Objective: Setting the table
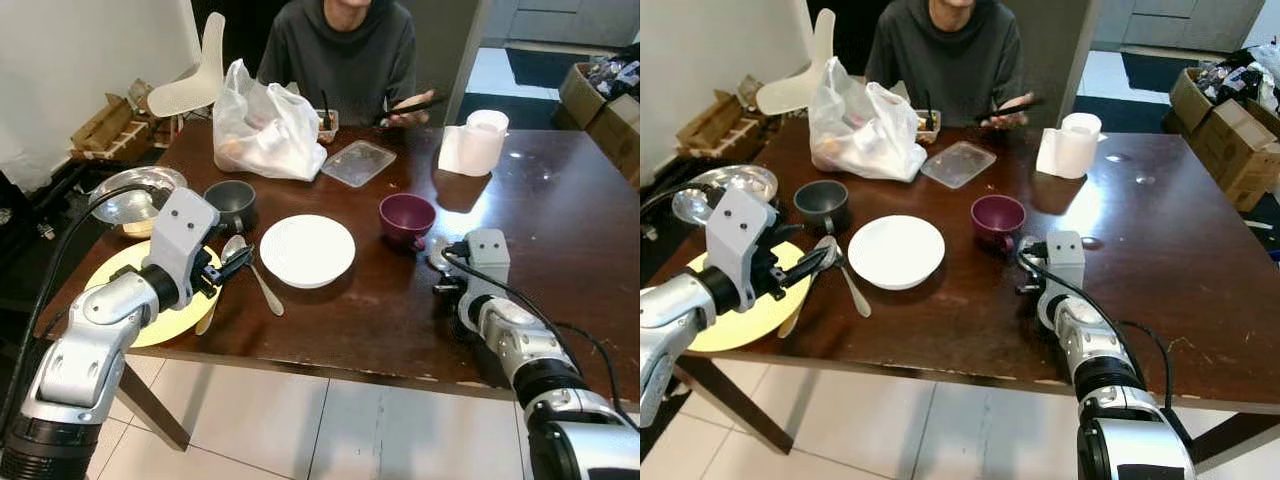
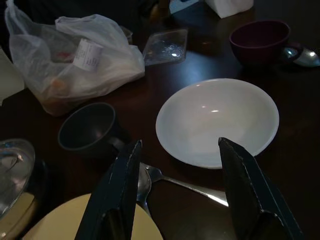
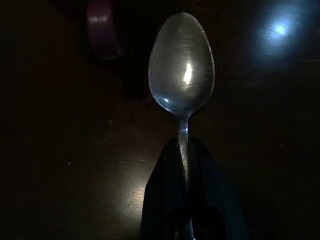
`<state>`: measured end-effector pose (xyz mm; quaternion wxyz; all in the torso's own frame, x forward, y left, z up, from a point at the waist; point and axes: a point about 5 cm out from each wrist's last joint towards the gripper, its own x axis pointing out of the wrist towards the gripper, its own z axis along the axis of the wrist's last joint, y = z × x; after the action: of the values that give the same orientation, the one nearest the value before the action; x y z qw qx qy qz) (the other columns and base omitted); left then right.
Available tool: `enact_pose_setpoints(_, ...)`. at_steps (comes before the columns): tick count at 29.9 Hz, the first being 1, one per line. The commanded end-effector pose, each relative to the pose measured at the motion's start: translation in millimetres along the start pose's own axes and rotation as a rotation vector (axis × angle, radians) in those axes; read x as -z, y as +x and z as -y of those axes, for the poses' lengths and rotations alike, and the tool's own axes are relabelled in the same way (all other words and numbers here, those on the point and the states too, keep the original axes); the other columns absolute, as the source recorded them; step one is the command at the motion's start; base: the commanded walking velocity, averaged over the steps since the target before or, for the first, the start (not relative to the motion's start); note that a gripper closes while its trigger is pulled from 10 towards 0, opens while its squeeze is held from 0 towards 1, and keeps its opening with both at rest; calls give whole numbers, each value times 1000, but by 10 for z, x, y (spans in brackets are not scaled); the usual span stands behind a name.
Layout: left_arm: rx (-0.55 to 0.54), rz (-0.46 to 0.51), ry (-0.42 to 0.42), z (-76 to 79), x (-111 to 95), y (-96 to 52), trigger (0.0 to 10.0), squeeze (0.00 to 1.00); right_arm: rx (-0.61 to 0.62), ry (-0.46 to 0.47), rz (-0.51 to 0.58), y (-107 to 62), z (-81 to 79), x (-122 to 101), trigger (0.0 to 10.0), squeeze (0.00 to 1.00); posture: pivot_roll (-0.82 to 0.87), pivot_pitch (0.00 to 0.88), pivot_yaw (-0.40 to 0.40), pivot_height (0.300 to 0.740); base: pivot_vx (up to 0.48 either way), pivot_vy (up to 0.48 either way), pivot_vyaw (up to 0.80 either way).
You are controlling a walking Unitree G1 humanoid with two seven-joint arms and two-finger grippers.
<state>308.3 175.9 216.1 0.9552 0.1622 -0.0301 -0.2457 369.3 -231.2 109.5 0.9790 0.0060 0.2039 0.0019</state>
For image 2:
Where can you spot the blue box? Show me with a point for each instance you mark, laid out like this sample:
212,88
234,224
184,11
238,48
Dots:
186,10

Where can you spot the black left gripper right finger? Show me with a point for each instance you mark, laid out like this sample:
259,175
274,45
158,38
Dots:
252,195

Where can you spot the silver metal spoon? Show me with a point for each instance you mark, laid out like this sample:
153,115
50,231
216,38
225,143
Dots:
303,56

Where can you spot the paper receipt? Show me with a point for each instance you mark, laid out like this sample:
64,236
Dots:
87,56

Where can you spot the silver fork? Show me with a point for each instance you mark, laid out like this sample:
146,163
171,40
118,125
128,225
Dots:
190,186

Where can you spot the dark grey mug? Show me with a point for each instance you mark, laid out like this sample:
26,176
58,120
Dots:
86,130

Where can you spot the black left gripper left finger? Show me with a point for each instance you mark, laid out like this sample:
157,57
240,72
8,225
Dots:
117,195

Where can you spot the maroon mug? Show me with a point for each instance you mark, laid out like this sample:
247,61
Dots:
260,41

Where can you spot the white tissue box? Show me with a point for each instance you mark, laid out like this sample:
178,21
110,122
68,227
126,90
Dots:
231,6

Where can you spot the clear glass bowl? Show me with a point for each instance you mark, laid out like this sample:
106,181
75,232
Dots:
13,172

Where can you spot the white ceramic bowl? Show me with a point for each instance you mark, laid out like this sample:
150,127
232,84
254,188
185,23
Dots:
217,122

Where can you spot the white plastic bag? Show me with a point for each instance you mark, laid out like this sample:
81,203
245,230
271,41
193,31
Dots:
62,65

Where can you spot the cream yellow plate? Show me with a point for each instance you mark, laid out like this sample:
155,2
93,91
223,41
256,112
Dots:
62,220

